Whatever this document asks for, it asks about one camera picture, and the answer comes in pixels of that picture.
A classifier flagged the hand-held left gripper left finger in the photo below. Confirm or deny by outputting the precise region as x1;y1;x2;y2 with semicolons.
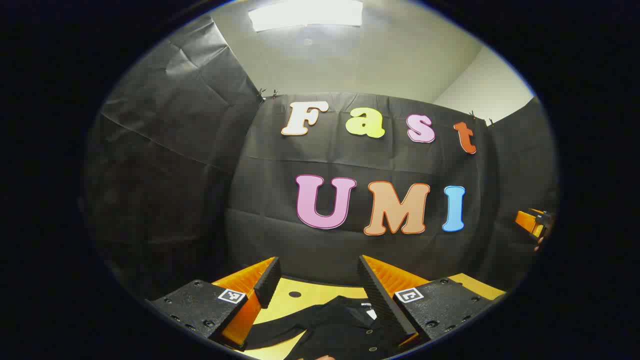
145;256;282;351

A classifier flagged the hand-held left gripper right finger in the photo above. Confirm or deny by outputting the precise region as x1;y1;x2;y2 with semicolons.
357;254;506;351

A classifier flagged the black button shirt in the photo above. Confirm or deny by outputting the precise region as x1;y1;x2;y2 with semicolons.
244;295;416;360

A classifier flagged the black backdrop cloth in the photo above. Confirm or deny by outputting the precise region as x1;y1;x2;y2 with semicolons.
80;15;559;301

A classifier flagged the ceiling light panel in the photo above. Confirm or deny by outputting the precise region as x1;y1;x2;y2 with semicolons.
248;0;364;33

